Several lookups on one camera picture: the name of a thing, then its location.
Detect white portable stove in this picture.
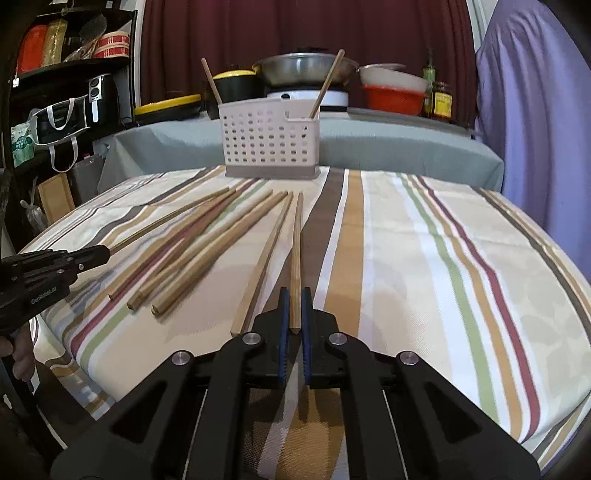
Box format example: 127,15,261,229
265,88,350,113

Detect white bowl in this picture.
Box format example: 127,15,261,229
358,64,430,92

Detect purple cloth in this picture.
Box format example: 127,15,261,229
475,0,591,273

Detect set of wooden chopsticks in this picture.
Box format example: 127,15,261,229
108,187,295,335

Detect red white striped tin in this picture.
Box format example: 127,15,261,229
93,31,130,59

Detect gold packet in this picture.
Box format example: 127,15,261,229
44,19,68,65

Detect black shelf unit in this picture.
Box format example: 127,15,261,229
0,7,139,204

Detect green bottle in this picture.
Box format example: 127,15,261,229
422,48,438,116

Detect black pot with yellow lid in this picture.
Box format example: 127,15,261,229
211,69,264,106

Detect black air fryer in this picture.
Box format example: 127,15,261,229
87,74,125,125

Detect striped tablecloth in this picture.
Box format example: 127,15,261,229
21,165,591,480

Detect metal wok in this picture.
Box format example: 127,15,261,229
252,46,360,88

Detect green white packet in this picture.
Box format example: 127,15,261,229
11,124,35,168

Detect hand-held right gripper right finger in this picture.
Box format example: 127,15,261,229
301,287,541,480

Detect long wooden chopstick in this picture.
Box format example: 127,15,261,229
108,187,230,254
308,49,345,120
201,58,223,106
289,192,304,335

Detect dark grey bag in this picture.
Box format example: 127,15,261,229
69,157,109,204

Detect grey-green tablecloth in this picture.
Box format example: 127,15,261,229
99,106,505,195

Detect person's left hand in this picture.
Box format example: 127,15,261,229
0,333,36,385

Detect maroon curtain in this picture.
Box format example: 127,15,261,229
139,0,478,125

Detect red basin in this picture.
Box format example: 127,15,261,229
362,84,428,116

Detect red container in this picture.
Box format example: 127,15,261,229
17,24,48,75

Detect clear plastic wrapped utensils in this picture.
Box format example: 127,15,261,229
65,14,108,62

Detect clear plastic bag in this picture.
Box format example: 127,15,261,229
21,178,49,232

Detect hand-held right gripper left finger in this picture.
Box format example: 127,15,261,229
50,287,291,480

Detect wooden cutting board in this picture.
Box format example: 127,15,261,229
37,173,76,224

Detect white perforated utensil basket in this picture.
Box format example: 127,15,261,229
218,98,321,181

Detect flat pan with yellow lid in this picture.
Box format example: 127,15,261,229
134,95,202,126

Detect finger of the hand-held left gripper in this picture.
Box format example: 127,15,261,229
8,252,112,289
0,244,112,269

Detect black white tote bag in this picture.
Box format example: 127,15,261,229
28,98,90,173

